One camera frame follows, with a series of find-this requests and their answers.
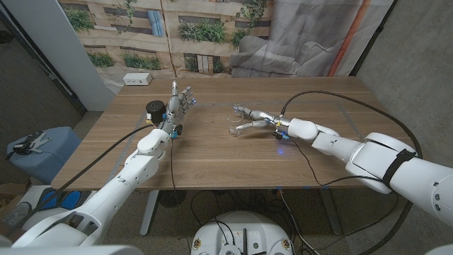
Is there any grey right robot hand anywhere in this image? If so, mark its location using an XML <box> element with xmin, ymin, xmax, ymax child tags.
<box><xmin>233</xmin><ymin>105</ymin><xmax>294</xmax><ymax>135</ymax></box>

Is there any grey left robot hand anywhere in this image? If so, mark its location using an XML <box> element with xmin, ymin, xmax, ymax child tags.
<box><xmin>159</xmin><ymin>80</ymin><xmax>197</xmax><ymax>135</ymax></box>

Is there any clear glass beaker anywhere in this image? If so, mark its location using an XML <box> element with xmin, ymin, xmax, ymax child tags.
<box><xmin>227</xmin><ymin>109</ymin><xmax>247</xmax><ymax>137</ymax></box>

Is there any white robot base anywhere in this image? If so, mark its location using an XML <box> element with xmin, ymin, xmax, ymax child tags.
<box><xmin>190</xmin><ymin>211</ymin><xmax>294</xmax><ymax>255</ymax></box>

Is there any grey and black hand tool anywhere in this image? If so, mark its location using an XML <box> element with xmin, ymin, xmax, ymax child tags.
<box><xmin>12</xmin><ymin>130</ymin><xmax>52</xmax><ymax>156</ymax></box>

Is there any black cylinder wrist module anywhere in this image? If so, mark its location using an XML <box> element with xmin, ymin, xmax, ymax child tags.
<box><xmin>146</xmin><ymin>100</ymin><xmax>167</xmax><ymax>125</ymax></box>

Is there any white power strip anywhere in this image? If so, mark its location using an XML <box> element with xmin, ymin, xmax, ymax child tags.
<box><xmin>122</xmin><ymin>72</ymin><xmax>153</xmax><ymax>86</ymax></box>

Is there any printed fabric backdrop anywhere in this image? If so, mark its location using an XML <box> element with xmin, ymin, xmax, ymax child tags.
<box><xmin>58</xmin><ymin>0</ymin><xmax>396</xmax><ymax>95</ymax></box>

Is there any black round floor disc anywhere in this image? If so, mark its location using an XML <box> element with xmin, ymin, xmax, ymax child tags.
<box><xmin>158</xmin><ymin>190</ymin><xmax>188</xmax><ymax>208</ymax></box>

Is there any white table leg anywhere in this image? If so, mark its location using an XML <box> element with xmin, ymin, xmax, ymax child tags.
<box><xmin>139</xmin><ymin>190</ymin><xmax>160</xmax><ymax>237</ymax></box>
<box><xmin>318</xmin><ymin>188</ymin><xmax>343</xmax><ymax>237</ymax></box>

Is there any white pillar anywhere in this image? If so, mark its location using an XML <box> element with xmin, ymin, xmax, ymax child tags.
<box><xmin>1</xmin><ymin>0</ymin><xmax>116</xmax><ymax>112</ymax></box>

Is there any black backdrop stand pole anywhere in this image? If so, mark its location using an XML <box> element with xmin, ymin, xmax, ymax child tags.
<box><xmin>349</xmin><ymin>0</ymin><xmax>399</xmax><ymax>77</ymax></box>

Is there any white tray with blue pads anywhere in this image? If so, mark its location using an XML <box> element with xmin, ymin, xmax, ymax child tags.
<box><xmin>21</xmin><ymin>186</ymin><xmax>96</xmax><ymax>231</ymax></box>

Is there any blue padded stool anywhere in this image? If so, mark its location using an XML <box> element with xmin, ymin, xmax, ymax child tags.
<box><xmin>6</xmin><ymin>126</ymin><xmax>83</xmax><ymax>185</ymax></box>

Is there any brown cardboard box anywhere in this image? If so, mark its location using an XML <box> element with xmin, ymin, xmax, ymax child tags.
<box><xmin>0</xmin><ymin>178</ymin><xmax>33</xmax><ymax>210</ymax></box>

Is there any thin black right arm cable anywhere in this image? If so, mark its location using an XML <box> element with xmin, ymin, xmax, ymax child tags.
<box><xmin>291</xmin><ymin>137</ymin><xmax>401</xmax><ymax>252</ymax></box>

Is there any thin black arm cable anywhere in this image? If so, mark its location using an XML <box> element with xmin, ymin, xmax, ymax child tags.
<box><xmin>169</xmin><ymin>137</ymin><xmax>178</xmax><ymax>194</ymax></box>
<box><xmin>291</xmin><ymin>137</ymin><xmax>401</xmax><ymax>252</ymax></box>

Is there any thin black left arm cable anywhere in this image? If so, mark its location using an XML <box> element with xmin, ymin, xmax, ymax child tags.
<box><xmin>169</xmin><ymin>137</ymin><xmax>178</xmax><ymax>194</ymax></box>

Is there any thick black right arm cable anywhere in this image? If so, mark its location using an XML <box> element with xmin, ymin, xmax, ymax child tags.
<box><xmin>280</xmin><ymin>90</ymin><xmax>424</xmax><ymax>255</ymax></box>

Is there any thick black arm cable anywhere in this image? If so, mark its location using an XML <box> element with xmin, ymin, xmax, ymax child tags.
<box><xmin>280</xmin><ymin>90</ymin><xmax>424</xmax><ymax>255</ymax></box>
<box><xmin>5</xmin><ymin>123</ymin><xmax>154</xmax><ymax>237</ymax></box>

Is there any grey floor cable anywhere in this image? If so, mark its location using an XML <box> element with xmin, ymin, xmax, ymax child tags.
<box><xmin>278</xmin><ymin>189</ymin><xmax>314</xmax><ymax>255</ymax></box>

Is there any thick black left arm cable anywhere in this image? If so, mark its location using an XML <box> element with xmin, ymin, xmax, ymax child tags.
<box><xmin>5</xmin><ymin>123</ymin><xmax>154</xmax><ymax>237</ymax></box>

